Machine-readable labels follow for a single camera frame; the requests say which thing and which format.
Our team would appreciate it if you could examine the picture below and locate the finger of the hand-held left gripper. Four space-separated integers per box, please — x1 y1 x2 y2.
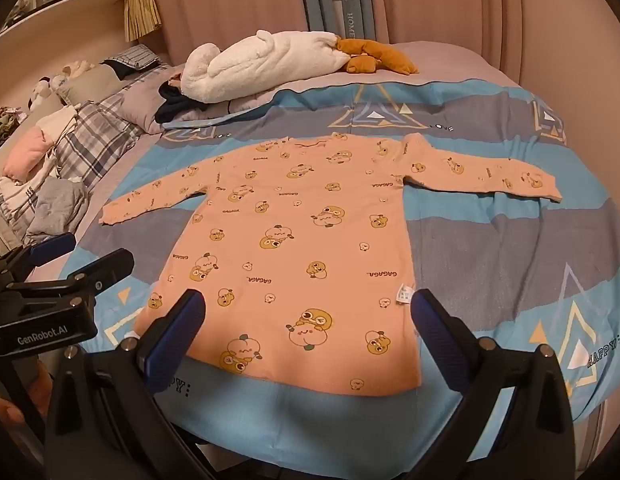
5 248 136 309
0 232 77 287

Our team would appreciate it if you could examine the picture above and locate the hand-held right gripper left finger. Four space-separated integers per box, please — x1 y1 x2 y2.
44 287 225 480

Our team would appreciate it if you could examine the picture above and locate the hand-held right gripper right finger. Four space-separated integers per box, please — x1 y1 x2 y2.
410 287 576 480

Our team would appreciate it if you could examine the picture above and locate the pink cartoon print shirt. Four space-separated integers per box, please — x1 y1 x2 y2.
100 132 560 396

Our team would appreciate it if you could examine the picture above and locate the person's left hand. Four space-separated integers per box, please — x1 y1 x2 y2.
0 358 50 443

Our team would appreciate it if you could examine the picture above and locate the grey crumpled cloth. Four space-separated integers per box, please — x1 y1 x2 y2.
24 175 89 247

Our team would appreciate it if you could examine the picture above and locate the white striped cloth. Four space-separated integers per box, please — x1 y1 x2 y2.
0 172 56 241

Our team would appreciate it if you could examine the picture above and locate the blue grey patterned blanket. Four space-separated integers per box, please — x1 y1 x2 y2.
55 79 620 461

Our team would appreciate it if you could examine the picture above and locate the pink folded cloth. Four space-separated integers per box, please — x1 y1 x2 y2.
2 127 57 182

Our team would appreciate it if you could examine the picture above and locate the grey plaid pillow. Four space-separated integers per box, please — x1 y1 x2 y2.
54 91 147 196

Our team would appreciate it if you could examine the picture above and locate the small cream plush toy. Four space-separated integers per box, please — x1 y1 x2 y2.
29 60 93 112

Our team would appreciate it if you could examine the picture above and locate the plain grey pillow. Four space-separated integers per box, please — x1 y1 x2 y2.
119 64 191 135

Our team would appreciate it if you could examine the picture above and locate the dark navy clothing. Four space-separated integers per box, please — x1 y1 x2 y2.
156 79 231 124

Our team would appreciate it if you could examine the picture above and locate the dark plaid pillow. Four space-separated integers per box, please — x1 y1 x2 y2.
101 44 171 81

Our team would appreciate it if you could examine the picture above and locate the tan striped hanging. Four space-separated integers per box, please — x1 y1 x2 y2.
123 0 163 44

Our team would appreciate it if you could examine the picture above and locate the white pillow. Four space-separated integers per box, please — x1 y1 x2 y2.
181 30 351 106

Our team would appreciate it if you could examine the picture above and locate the orange plush toy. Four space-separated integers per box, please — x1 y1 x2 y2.
336 37 419 77

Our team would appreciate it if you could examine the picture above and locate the pink curtain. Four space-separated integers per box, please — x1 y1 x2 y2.
377 0 620 126
137 0 311 68

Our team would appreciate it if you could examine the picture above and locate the white wall shelf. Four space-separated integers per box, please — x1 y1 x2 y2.
0 0 141 47

